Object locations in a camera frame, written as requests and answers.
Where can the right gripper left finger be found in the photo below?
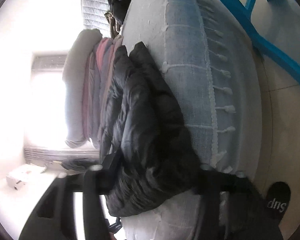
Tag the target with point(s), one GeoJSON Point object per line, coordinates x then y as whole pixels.
{"type": "Point", "coordinates": [53, 216]}

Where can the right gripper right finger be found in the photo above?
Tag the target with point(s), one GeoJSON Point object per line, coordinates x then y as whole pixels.
{"type": "Point", "coordinates": [231, 207]}

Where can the black puffer jacket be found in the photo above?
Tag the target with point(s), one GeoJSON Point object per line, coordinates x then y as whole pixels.
{"type": "Point", "coordinates": [143, 122]}

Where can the dark clothes pile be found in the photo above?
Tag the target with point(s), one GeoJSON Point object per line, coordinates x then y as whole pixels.
{"type": "Point", "coordinates": [116, 15]}

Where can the black slipper white lettering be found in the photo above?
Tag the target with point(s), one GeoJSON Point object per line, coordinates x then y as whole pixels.
{"type": "Point", "coordinates": [277, 200]}

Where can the grey pillow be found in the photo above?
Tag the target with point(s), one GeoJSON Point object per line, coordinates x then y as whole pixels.
{"type": "Point", "coordinates": [73, 77]}

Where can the folded pink grey blankets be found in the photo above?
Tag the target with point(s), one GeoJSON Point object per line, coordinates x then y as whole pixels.
{"type": "Point", "coordinates": [98, 68]}

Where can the grey quilted headboard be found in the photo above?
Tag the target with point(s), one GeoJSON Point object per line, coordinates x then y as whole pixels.
{"type": "Point", "coordinates": [93, 12]}

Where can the white wall air conditioner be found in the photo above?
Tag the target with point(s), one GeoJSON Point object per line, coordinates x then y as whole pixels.
{"type": "Point", "coordinates": [19, 176]}

